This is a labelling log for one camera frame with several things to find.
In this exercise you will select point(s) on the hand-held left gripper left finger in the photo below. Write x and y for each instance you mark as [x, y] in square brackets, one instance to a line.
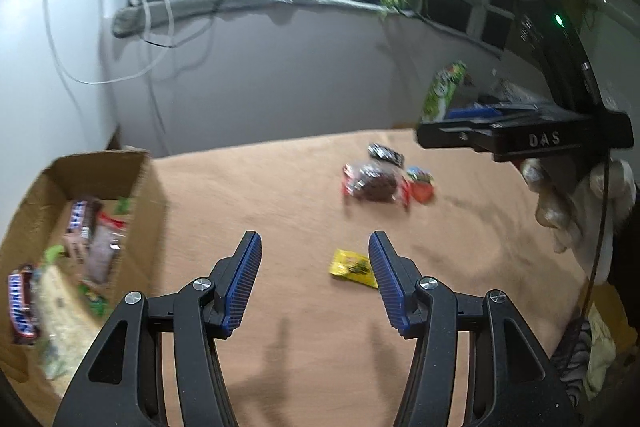
[242, 287]

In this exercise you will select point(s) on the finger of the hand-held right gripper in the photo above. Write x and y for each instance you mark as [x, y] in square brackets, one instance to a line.
[450, 134]
[475, 112]

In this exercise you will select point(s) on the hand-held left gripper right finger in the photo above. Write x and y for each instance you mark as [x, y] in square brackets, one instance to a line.
[390, 287]

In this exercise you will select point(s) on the yellow snack packet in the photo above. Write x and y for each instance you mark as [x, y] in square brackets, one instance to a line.
[350, 267]

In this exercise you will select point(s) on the cardboard box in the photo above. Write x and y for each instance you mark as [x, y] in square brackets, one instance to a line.
[147, 227]

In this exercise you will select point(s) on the small green candy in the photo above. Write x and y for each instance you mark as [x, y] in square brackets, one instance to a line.
[122, 206]

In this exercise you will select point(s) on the pink candy packet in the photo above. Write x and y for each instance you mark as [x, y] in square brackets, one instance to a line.
[75, 247]

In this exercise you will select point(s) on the brown chocolate bar white band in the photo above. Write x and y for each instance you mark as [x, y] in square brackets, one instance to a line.
[82, 217]

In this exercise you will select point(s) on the brown chocolate bar blue lettering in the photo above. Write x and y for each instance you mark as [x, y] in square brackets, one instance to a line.
[22, 307]

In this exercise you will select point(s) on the person's right hand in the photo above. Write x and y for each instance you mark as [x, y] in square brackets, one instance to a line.
[555, 217]

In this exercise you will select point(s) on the green white snack bag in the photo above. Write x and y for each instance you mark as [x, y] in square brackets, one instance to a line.
[440, 89]

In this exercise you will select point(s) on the white lace cloth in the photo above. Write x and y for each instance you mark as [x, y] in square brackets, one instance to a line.
[515, 92]

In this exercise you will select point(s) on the red and green snack packet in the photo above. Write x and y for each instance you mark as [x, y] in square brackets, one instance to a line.
[420, 187]

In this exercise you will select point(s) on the small black snack packet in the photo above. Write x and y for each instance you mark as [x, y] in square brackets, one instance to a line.
[385, 153]

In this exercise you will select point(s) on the clear packet dark brown snack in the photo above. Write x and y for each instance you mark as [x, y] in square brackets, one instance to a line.
[375, 182]

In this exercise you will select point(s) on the tan table cloth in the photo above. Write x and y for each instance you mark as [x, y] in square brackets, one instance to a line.
[280, 187]

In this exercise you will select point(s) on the clear bag of yellowish snack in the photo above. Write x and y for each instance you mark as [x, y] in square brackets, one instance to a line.
[60, 322]

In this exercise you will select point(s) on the dark patterned cloth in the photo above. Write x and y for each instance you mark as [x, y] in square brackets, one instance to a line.
[570, 357]

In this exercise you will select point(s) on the pale yellow cloth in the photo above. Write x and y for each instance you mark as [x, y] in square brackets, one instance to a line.
[602, 347]

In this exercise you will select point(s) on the grey windowsill cloth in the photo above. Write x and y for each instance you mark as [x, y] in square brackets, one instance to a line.
[200, 4]

